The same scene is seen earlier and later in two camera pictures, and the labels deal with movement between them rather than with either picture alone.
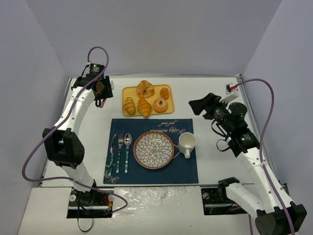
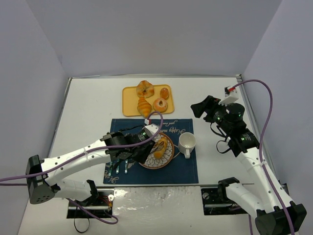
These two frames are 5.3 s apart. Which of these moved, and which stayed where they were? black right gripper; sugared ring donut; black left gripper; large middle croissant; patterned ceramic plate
Moved: black left gripper
Stayed: black right gripper; patterned ceramic plate; sugared ring donut; large middle croissant
